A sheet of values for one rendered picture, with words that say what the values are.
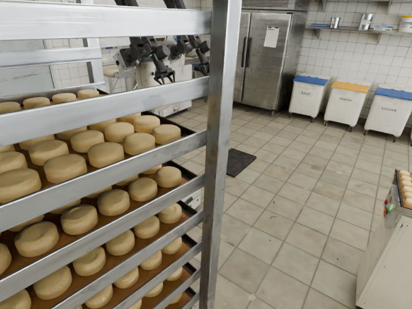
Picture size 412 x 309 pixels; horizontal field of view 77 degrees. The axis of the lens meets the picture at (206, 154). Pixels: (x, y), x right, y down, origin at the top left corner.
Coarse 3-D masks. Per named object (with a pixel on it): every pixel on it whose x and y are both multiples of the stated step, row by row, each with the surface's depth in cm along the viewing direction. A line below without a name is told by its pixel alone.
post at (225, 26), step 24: (216, 0) 35; (240, 0) 35; (216, 24) 36; (216, 48) 38; (216, 72) 39; (216, 96) 41; (216, 120) 42; (216, 144) 44; (216, 168) 46; (216, 192) 49; (216, 216) 52; (216, 240) 56; (216, 264) 61
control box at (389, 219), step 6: (396, 186) 153; (396, 192) 148; (396, 198) 143; (384, 204) 157; (390, 204) 145; (396, 204) 138; (384, 210) 151; (390, 210) 141; (384, 216) 148; (390, 216) 139; (396, 216) 137; (384, 222) 145; (390, 222) 140; (390, 228) 141
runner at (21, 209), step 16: (176, 144) 41; (192, 144) 44; (128, 160) 35; (144, 160) 37; (160, 160) 40; (80, 176) 31; (96, 176) 33; (112, 176) 34; (128, 176) 36; (48, 192) 29; (64, 192) 30; (80, 192) 32; (0, 208) 26; (16, 208) 27; (32, 208) 28; (48, 208) 30; (0, 224) 26; (16, 224) 28
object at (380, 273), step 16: (400, 224) 133; (384, 240) 146; (400, 240) 136; (368, 256) 169; (384, 256) 144; (400, 256) 140; (368, 272) 158; (384, 272) 148; (400, 272) 143; (368, 288) 157; (384, 288) 152; (400, 288) 147; (368, 304) 161; (384, 304) 156; (400, 304) 151
